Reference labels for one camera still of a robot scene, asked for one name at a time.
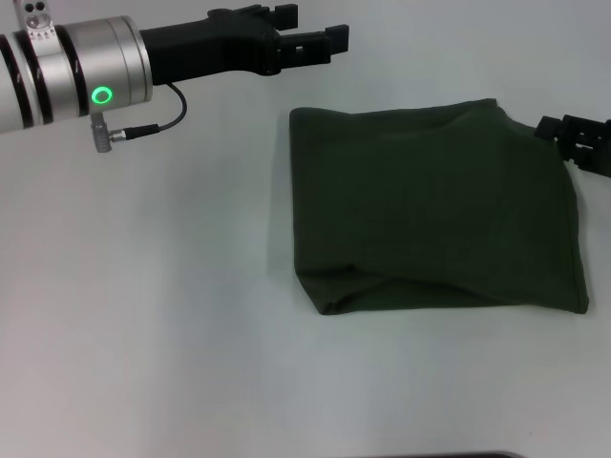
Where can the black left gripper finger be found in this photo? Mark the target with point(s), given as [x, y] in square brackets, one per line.
[310, 47]
[285, 16]

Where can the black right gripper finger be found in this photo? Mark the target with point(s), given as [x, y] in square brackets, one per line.
[573, 128]
[589, 157]

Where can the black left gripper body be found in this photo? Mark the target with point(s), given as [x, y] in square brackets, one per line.
[210, 47]

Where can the dark green FREE T-shirt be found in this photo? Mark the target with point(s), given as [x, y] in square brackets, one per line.
[429, 205]

